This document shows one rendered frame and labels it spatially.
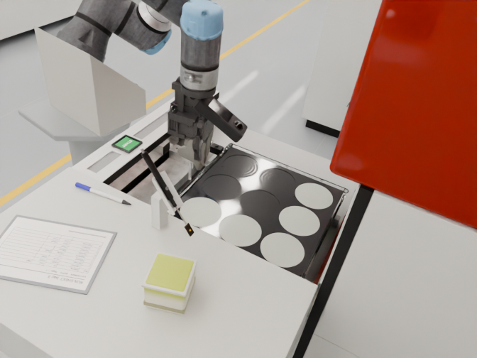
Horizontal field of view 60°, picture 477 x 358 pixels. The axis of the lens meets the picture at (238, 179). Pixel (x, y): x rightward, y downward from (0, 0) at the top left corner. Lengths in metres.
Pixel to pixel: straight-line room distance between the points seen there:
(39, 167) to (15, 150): 0.23
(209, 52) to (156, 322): 0.48
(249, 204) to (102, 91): 0.58
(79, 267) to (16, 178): 1.82
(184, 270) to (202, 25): 0.42
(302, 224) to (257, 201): 0.13
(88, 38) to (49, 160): 1.43
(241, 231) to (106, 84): 0.63
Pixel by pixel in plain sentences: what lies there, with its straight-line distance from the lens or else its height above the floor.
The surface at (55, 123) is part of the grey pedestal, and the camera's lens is 1.48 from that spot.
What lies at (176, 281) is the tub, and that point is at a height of 1.03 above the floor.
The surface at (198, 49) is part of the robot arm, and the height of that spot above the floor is 1.30.
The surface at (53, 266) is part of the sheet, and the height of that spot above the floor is 0.97.
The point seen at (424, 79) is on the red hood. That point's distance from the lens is 0.56.
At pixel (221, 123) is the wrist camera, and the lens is 0.85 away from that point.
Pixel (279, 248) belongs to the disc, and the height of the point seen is 0.90.
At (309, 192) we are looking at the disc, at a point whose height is 0.90.
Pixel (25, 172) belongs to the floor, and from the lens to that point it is 2.65.
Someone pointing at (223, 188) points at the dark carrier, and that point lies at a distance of 1.07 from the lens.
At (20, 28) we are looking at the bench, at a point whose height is 0.12.
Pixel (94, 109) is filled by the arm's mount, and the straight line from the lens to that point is 1.35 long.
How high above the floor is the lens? 1.61
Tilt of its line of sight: 40 degrees down
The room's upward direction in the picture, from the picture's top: 8 degrees clockwise
